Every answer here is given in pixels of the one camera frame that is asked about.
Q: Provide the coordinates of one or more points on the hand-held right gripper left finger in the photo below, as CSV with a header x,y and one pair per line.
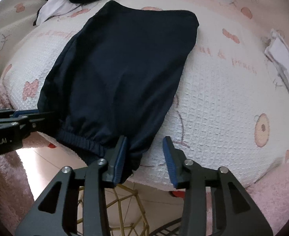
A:
x,y
118,162

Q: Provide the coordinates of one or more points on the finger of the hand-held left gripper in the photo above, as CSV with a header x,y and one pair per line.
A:
x,y
24,113
41,120

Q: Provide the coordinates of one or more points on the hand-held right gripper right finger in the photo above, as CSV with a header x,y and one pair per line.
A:
x,y
170,162

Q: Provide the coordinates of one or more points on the navy white-striped pants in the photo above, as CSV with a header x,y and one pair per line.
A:
x,y
115,78

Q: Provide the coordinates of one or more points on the red slipper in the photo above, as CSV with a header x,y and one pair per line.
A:
x,y
177,193
53,146

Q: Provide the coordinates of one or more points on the pink cat-print blanket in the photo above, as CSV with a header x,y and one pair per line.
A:
x,y
220,91

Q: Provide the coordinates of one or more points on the white shirt dark collar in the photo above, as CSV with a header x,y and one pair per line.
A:
x,y
53,8

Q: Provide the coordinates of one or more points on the folded white shirt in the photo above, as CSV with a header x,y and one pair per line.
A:
x,y
282,56

